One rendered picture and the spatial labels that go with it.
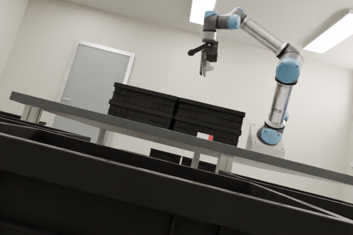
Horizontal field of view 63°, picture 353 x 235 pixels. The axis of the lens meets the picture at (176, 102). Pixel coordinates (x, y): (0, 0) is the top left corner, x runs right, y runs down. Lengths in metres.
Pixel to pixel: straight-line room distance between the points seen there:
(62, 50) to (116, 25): 1.05
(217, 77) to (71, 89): 2.54
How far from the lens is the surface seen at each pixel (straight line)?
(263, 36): 1.67
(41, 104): 1.40
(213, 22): 1.58
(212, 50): 1.60
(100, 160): 0.22
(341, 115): 5.78
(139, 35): 5.35
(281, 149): 1.99
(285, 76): 1.55
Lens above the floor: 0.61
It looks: 10 degrees up
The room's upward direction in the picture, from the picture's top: 14 degrees clockwise
